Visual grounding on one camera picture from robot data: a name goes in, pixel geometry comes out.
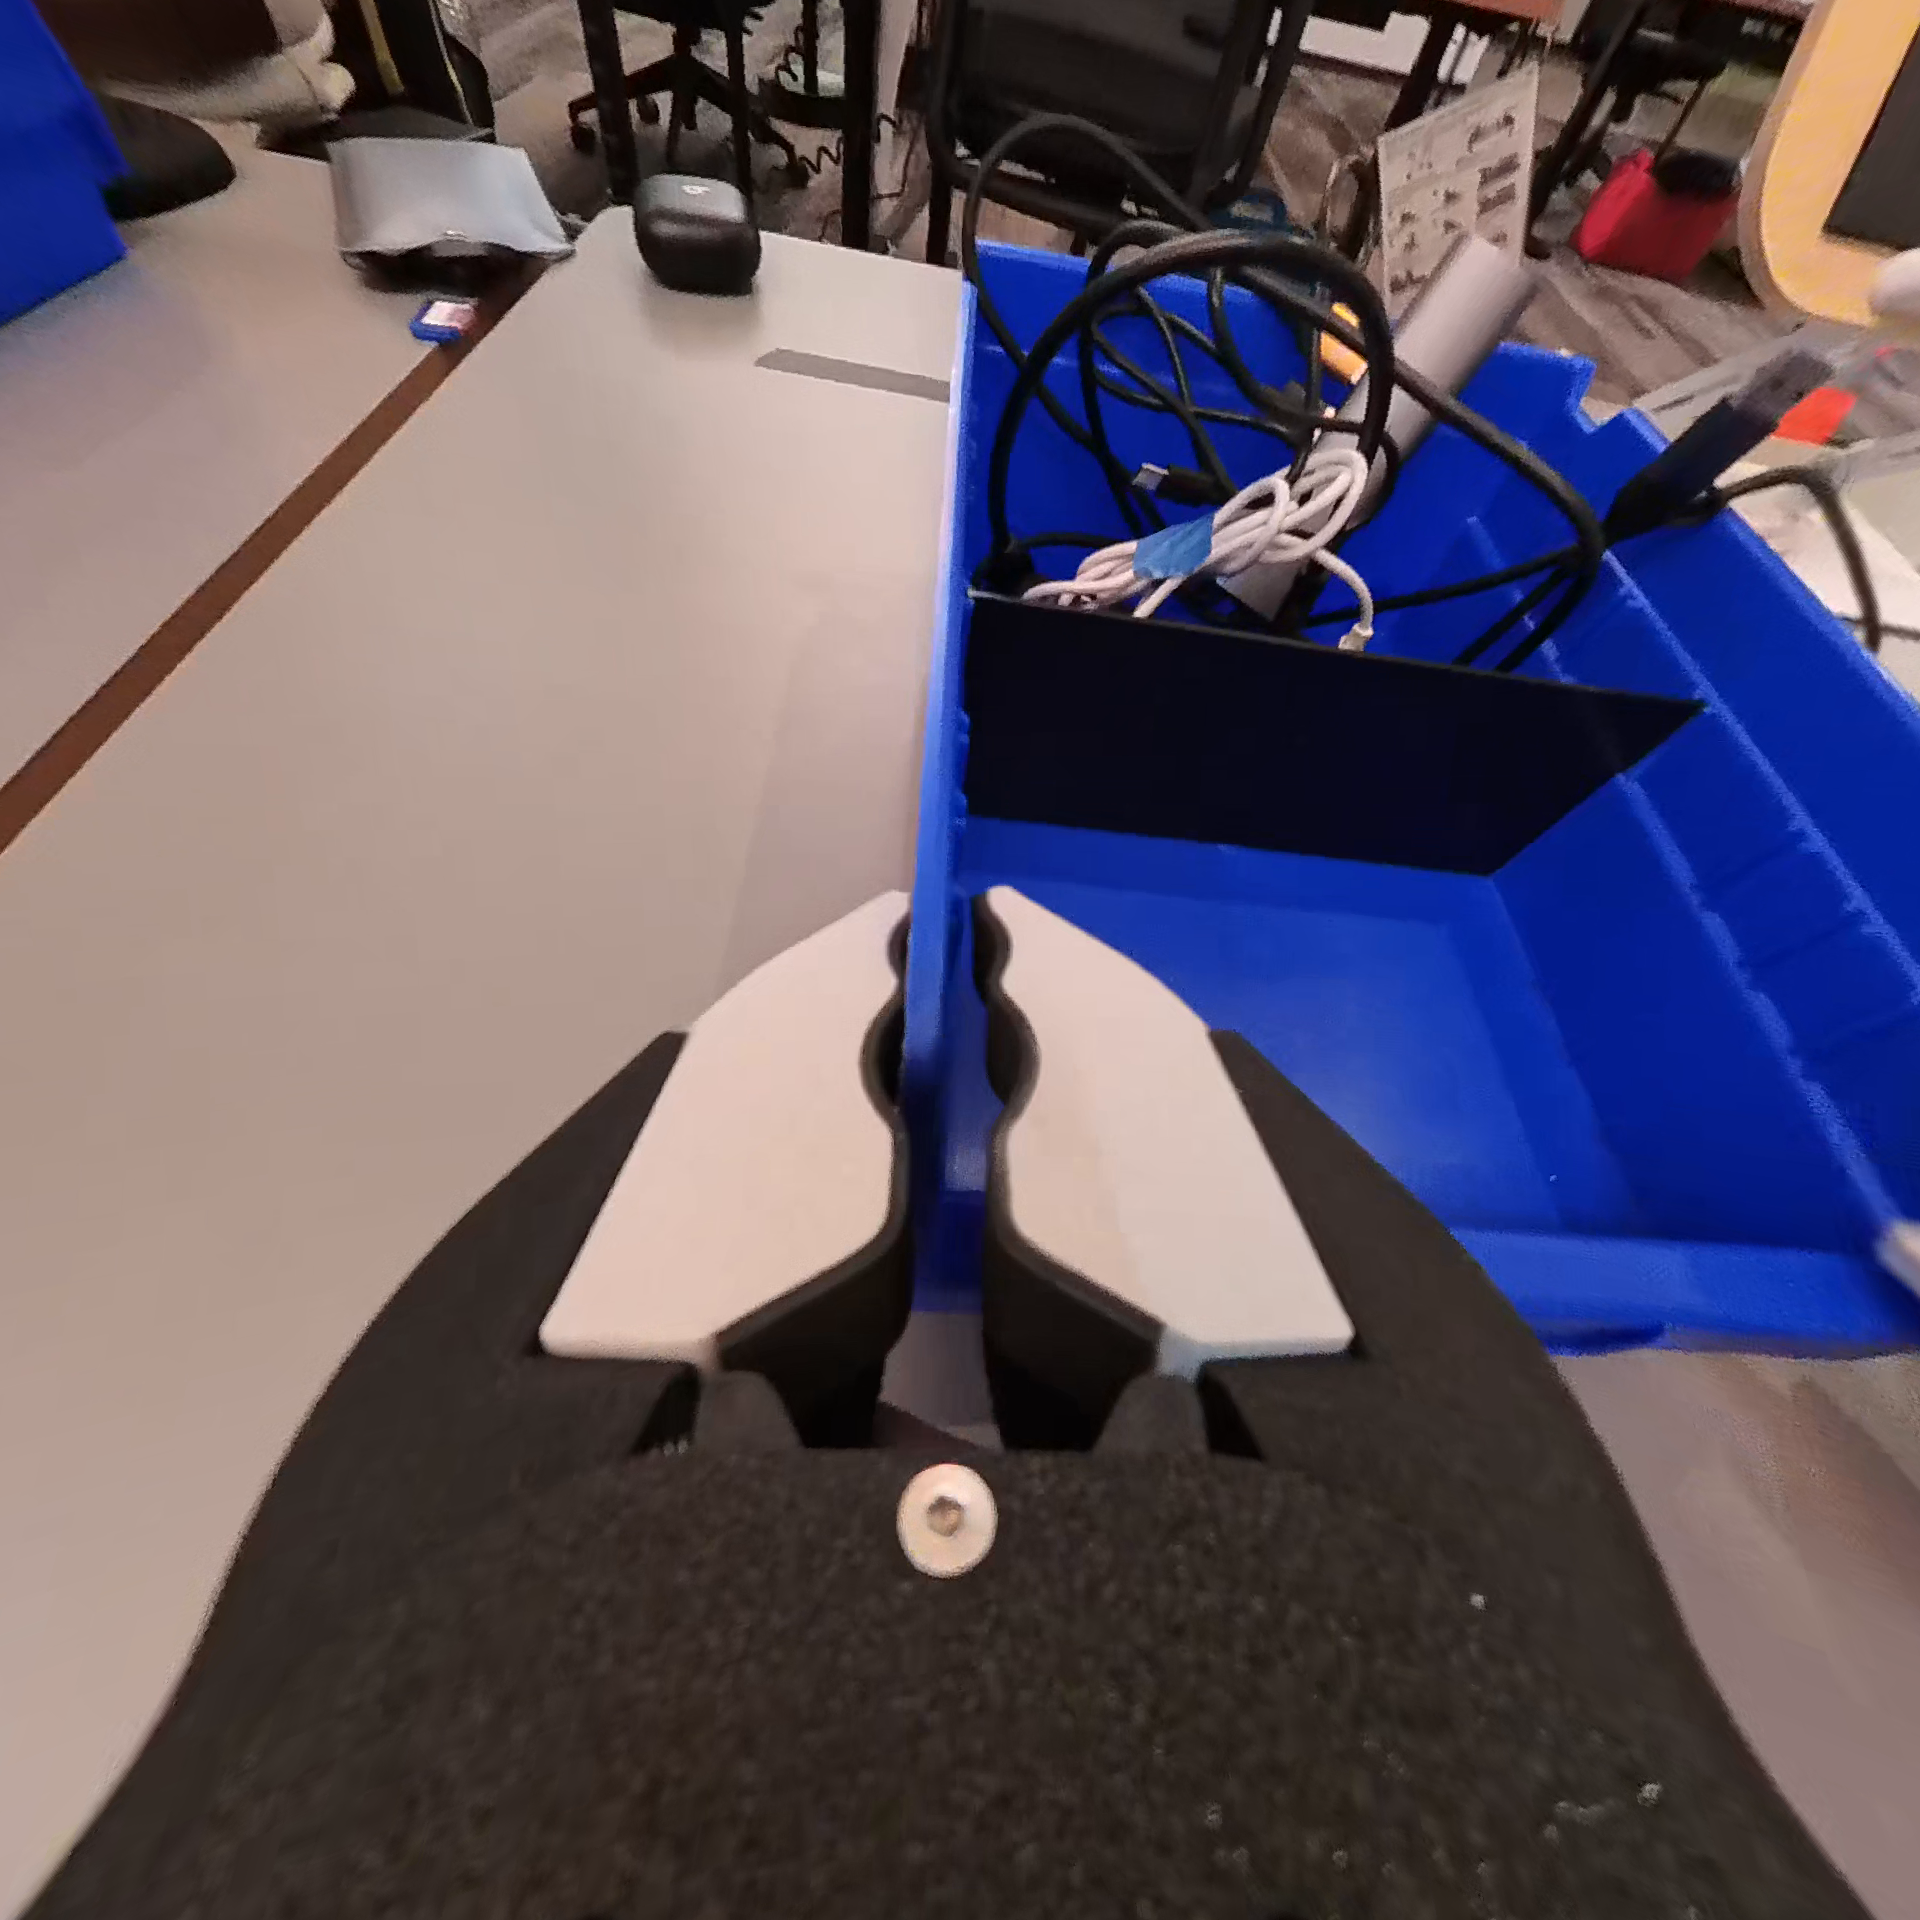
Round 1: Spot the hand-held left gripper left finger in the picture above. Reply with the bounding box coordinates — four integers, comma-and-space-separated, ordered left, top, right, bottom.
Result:
536, 893, 920, 1446

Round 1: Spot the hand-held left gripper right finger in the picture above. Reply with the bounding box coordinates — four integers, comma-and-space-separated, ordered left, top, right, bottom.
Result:
973, 885, 1362, 1453

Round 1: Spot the white cable with blue tape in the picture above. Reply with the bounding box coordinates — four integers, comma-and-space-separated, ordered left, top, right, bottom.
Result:
1025, 446, 1417, 658

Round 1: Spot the thick black hub cable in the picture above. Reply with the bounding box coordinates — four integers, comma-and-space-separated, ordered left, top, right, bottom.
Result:
967, 112, 1610, 673

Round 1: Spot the black USB cable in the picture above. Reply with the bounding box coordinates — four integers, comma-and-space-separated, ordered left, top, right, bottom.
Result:
1603, 348, 1889, 650

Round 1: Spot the grey desk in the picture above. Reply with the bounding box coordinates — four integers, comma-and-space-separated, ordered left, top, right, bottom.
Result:
0, 142, 505, 791
0, 207, 1920, 1920

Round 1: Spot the black divider panel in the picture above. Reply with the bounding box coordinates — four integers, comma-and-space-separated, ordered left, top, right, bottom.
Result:
967, 589, 1710, 877

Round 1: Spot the black earbuds case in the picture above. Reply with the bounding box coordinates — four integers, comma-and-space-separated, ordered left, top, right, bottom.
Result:
632, 173, 762, 294

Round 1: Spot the grey pouch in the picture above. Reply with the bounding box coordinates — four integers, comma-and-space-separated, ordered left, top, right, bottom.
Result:
325, 134, 576, 294

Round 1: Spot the printed instruction sheet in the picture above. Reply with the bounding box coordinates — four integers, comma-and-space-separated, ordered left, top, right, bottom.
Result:
1377, 67, 1540, 319

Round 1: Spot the red bag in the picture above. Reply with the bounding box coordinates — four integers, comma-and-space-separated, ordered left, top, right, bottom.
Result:
1573, 147, 1743, 285

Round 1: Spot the black mesh office chair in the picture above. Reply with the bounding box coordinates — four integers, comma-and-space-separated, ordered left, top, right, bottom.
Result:
919, 0, 1311, 271

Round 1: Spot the white folding stand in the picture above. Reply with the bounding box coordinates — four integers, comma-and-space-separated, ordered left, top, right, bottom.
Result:
1627, 246, 1920, 461

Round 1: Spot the black computer mouse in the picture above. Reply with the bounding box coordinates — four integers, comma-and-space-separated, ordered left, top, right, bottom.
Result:
92, 93, 240, 224

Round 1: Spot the wood-framed black board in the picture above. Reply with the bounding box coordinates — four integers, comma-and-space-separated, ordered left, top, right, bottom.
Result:
1741, 0, 1920, 324

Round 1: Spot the thin black cable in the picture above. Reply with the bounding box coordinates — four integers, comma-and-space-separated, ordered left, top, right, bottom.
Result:
995, 224, 1404, 602

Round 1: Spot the dark desk cable cover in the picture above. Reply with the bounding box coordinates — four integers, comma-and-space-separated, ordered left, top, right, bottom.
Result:
755, 348, 954, 405

